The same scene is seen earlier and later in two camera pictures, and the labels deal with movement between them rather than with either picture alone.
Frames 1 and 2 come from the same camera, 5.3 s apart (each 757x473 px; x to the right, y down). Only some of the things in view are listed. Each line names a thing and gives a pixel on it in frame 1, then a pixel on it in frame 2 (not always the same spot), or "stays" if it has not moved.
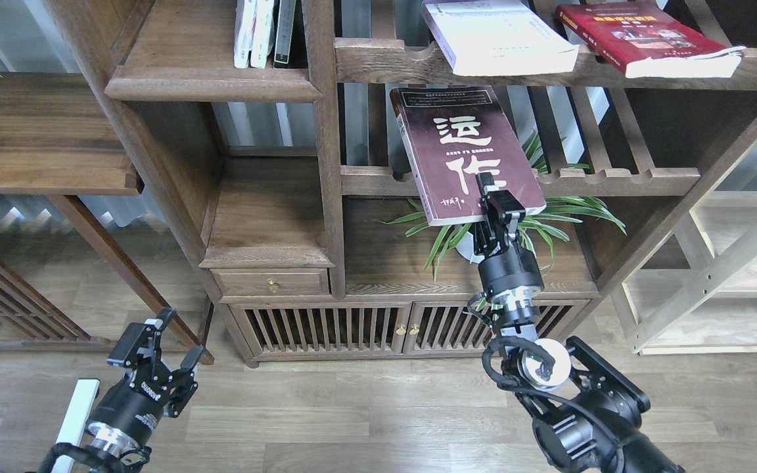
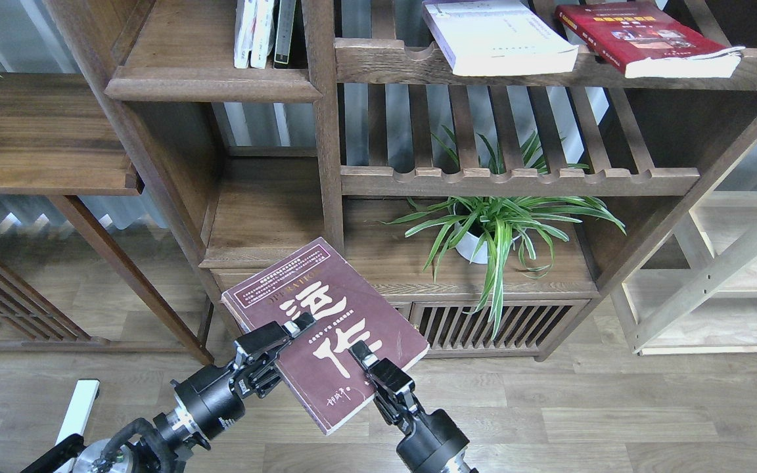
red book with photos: (650, 39) stays
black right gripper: (506, 270) to (433, 443)
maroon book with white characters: (451, 134) to (319, 364)
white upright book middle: (261, 33) stays
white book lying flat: (491, 37) stays
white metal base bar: (73, 427) stays
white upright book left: (245, 16) stays
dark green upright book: (285, 21) stays
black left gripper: (133, 406) to (210, 400)
